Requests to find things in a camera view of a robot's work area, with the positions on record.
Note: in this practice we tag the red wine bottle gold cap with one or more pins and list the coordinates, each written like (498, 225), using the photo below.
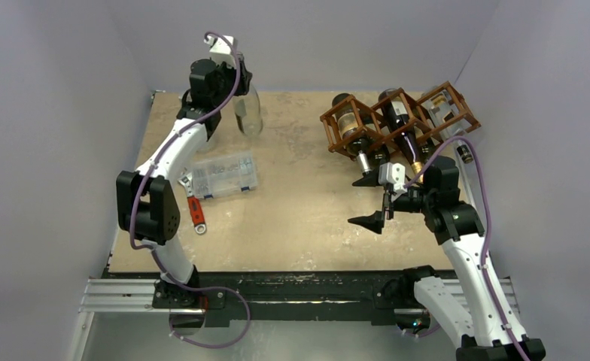
(396, 116)

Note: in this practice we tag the dark bottle black cap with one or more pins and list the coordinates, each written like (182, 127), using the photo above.
(379, 156)

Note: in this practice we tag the red adjustable wrench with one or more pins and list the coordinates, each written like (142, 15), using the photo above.
(194, 206)

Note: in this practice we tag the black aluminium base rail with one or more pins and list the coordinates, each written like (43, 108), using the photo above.
(380, 298)

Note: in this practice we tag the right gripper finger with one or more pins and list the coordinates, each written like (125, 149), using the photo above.
(374, 222)
(368, 179)

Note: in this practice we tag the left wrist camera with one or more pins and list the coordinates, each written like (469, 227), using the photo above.
(220, 52)

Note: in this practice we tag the clear plastic screw box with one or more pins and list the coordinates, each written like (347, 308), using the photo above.
(221, 176)

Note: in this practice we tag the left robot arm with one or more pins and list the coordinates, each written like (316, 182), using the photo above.
(146, 205)

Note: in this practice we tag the clear bottle black cap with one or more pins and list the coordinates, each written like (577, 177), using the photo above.
(441, 109)

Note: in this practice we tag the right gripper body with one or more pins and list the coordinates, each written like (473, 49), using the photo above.
(387, 203)

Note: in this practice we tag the wooden wine rack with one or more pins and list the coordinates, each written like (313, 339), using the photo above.
(373, 125)

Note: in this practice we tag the clear glass bottle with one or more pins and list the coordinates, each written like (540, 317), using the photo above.
(247, 109)
(202, 138)

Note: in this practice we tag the green bottle silver neck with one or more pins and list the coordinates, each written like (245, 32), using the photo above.
(428, 149)

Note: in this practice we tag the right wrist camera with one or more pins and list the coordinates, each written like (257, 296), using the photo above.
(392, 176)

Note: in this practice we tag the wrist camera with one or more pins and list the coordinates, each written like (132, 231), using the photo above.
(392, 176)
(220, 52)

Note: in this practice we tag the dark bottle silver cap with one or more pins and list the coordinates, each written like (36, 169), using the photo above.
(347, 126)

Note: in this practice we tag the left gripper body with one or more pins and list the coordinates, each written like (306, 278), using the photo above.
(227, 77)

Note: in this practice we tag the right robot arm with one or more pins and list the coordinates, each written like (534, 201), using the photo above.
(486, 328)

